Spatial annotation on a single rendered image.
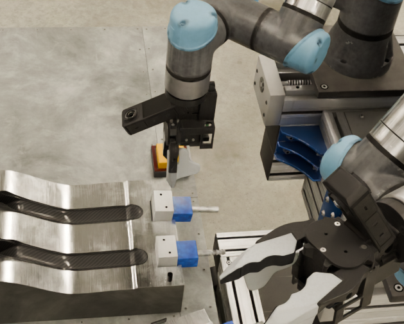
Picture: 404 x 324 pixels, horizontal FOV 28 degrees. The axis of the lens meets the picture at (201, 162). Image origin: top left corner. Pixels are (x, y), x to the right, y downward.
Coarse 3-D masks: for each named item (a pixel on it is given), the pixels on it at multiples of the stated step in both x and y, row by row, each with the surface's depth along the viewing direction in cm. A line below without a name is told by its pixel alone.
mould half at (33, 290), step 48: (48, 192) 157; (96, 192) 160; (144, 192) 160; (48, 240) 149; (96, 240) 152; (144, 240) 152; (0, 288) 139; (48, 288) 142; (96, 288) 144; (144, 288) 145
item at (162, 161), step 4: (156, 144) 178; (160, 144) 178; (156, 148) 178; (160, 148) 177; (156, 152) 178; (160, 152) 176; (160, 156) 175; (160, 160) 174; (164, 160) 174; (160, 164) 174; (164, 164) 174
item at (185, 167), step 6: (168, 150) 141; (180, 150) 142; (186, 150) 142; (168, 156) 141; (180, 156) 142; (186, 156) 142; (168, 162) 142; (180, 162) 143; (186, 162) 143; (192, 162) 143; (180, 168) 144; (186, 168) 144; (192, 168) 144; (198, 168) 144; (168, 174) 143; (174, 174) 143; (180, 174) 144; (186, 174) 145; (192, 174) 145; (168, 180) 145; (174, 180) 144; (174, 186) 147
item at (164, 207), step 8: (160, 192) 156; (168, 192) 156; (152, 200) 157; (160, 200) 155; (168, 200) 155; (176, 200) 157; (184, 200) 158; (152, 208) 157; (160, 208) 154; (168, 208) 154; (176, 208) 156; (184, 208) 156; (192, 208) 158; (200, 208) 158; (208, 208) 158; (216, 208) 159; (152, 216) 156; (160, 216) 154; (168, 216) 155; (176, 216) 156; (184, 216) 156
